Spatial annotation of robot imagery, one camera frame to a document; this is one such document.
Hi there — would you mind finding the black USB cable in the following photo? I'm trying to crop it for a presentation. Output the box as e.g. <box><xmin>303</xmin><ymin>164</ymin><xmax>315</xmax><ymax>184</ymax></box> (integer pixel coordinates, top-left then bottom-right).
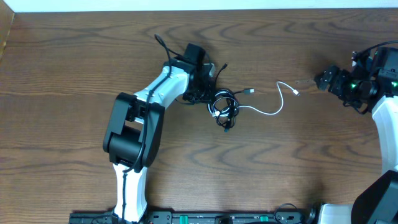
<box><xmin>175</xmin><ymin>63</ymin><xmax>255</xmax><ymax>133</ymax></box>

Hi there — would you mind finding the white USB cable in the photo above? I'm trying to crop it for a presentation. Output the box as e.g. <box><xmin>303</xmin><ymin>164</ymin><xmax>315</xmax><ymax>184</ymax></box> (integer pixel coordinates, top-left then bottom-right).
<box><xmin>207</xmin><ymin>81</ymin><xmax>301</xmax><ymax>118</ymax></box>

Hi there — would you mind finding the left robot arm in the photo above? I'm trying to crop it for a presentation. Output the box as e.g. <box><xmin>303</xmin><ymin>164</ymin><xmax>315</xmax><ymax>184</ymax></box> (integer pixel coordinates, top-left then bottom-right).
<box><xmin>103</xmin><ymin>44</ymin><xmax>215</xmax><ymax>223</ymax></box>

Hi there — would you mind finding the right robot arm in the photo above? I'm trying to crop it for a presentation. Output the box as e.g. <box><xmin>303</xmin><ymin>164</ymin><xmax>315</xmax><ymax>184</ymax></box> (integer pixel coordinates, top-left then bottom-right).
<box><xmin>314</xmin><ymin>42</ymin><xmax>397</xmax><ymax>224</ymax></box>

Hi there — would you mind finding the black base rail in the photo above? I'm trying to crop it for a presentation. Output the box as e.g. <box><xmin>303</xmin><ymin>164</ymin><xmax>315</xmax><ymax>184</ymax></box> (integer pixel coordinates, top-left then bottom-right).
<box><xmin>68</xmin><ymin>210</ymin><xmax>382</xmax><ymax>224</ymax></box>

